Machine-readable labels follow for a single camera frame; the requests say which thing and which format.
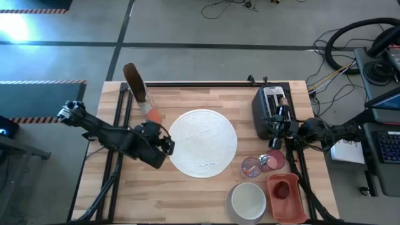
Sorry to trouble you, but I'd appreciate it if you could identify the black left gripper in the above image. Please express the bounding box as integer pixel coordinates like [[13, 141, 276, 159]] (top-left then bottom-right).
[[141, 121, 176, 156]]

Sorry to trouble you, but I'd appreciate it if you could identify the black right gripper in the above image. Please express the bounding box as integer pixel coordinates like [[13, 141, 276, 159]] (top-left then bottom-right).
[[269, 105, 300, 150]]

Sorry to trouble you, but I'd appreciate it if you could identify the pink faceted plastic tumbler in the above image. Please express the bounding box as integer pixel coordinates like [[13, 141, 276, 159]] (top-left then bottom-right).
[[261, 149, 286, 173]]

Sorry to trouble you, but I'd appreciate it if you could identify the pumpkin cereal box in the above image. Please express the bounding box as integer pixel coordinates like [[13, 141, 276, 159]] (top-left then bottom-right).
[[122, 62, 163, 124]]

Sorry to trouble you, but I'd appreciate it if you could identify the white ceramic bowl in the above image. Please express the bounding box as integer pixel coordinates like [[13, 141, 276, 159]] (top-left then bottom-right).
[[231, 182, 268, 221]]

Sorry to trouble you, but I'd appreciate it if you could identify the dark grey toaster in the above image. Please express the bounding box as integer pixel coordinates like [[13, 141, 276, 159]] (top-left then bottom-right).
[[251, 84, 296, 141]]

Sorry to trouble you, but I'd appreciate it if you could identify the white woven round placemat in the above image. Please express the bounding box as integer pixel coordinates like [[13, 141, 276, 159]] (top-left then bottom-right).
[[168, 109, 239, 179]]

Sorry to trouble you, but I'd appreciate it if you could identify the metal spoon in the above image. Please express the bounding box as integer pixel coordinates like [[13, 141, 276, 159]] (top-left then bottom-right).
[[245, 153, 271, 176]]

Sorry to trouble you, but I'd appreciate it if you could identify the clear purple plastic tumbler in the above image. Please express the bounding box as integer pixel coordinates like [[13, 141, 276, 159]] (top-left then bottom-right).
[[241, 156, 263, 179]]

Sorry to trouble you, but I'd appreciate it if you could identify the white paper sheet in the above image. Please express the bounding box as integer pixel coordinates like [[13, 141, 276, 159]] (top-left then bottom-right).
[[330, 138, 366, 165]]

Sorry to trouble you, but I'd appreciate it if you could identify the orange plastic bin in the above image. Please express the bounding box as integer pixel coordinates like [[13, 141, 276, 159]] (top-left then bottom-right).
[[266, 172, 309, 225]]

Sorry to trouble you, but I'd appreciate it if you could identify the black keyboard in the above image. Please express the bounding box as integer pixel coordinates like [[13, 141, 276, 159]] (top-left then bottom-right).
[[377, 131, 400, 164]]

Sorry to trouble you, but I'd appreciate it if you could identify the grey office desk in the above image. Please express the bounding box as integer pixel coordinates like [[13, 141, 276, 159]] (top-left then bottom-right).
[[354, 46, 400, 198]]

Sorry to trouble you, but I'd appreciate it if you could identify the black hazard-striped floor mat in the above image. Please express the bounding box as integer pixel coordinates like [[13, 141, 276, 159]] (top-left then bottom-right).
[[0, 79, 89, 124]]

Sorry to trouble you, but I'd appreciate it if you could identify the yellow cable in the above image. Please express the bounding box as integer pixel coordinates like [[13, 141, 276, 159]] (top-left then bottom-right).
[[307, 61, 358, 93]]

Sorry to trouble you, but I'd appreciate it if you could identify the thick black hose loop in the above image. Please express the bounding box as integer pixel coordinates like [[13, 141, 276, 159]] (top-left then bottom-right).
[[324, 17, 400, 76]]

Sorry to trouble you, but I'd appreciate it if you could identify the black floor cable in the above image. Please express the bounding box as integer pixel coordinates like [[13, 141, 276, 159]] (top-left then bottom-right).
[[200, 0, 261, 21]]

